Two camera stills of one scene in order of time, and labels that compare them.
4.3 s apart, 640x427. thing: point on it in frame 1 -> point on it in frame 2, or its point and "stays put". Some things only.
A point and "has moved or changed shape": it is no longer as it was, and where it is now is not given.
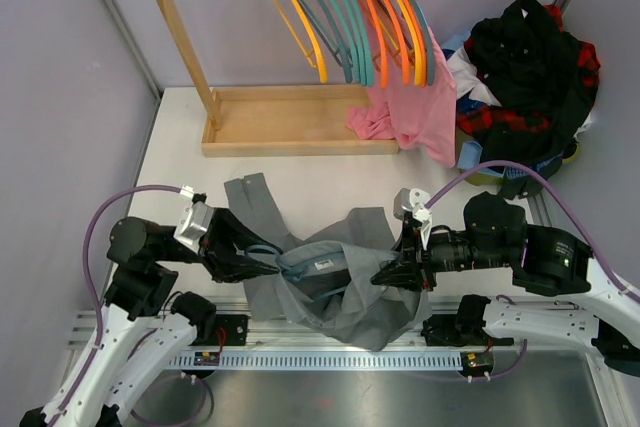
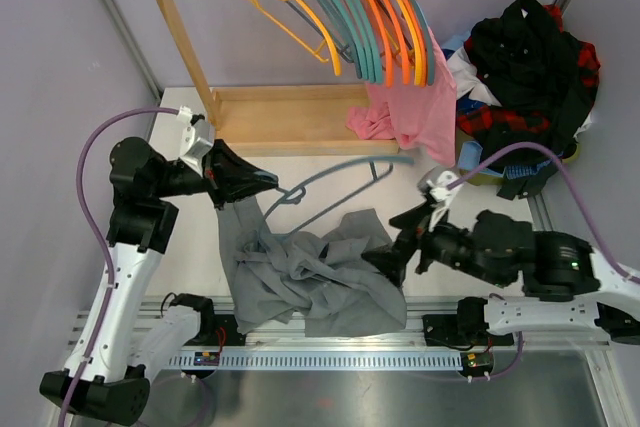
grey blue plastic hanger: x=294 y=273 -> x=298 y=192
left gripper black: x=221 y=246 -> x=228 y=177
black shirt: x=529 y=67 stays put
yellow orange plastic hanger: x=317 y=59 has moved or changed shape
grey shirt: x=324 y=275 has moved or changed shape
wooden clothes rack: x=270 y=121 stays put
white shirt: x=463 y=76 stays put
